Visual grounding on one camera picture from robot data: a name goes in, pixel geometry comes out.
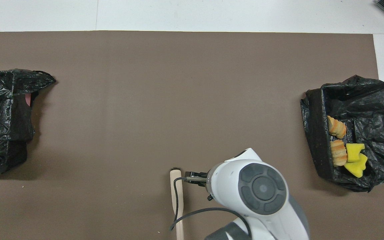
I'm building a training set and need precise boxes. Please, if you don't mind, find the yellow sponge piece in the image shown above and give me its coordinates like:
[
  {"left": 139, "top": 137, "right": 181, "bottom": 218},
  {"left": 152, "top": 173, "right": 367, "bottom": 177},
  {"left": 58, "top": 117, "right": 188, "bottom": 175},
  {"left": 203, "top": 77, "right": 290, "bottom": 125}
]
[
  {"left": 346, "top": 143, "right": 366, "bottom": 163},
  {"left": 343, "top": 153, "right": 368, "bottom": 178}
]

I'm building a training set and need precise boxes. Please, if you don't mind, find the black bag-lined trash bin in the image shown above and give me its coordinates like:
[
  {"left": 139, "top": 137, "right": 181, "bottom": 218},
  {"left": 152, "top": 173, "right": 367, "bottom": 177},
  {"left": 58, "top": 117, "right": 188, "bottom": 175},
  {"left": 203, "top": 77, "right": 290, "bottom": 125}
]
[
  {"left": 300, "top": 75, "right": 384, "bottom": 193},
  {"left": 0, "top": 68, "right": 57, "bottom": 176}
]

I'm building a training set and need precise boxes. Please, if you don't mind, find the orange striped pastry piece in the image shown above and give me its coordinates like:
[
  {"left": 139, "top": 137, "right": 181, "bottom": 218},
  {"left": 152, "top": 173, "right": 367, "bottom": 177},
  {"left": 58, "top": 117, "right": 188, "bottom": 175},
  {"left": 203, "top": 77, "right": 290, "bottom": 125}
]
[{"left": 327, "top": 115, "right": 347, "bottom": 139}]

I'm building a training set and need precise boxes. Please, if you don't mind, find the brown table mat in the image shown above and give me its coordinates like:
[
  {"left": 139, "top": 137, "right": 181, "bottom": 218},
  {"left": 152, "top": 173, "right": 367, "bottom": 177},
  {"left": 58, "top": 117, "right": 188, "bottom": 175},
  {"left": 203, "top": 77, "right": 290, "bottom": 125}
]
[{"left": 0, "top": 31, "right": 384, "bottom": 240}]

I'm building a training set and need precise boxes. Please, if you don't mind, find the pale ridged pastry piece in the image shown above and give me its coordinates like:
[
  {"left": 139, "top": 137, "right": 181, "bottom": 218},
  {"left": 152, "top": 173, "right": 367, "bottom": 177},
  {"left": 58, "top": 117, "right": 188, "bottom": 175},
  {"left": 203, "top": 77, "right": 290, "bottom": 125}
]
[{"left": 330, "top": 140, "right": 348, "bottom": 166}]

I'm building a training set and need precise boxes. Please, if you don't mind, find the beige brush handle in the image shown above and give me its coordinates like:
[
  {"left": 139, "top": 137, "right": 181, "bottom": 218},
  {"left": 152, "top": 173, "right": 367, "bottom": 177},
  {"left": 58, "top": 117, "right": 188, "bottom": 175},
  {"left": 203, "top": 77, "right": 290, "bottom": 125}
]
[{"left": 170, "top": 168, "right": 185, "bottom": 240}]

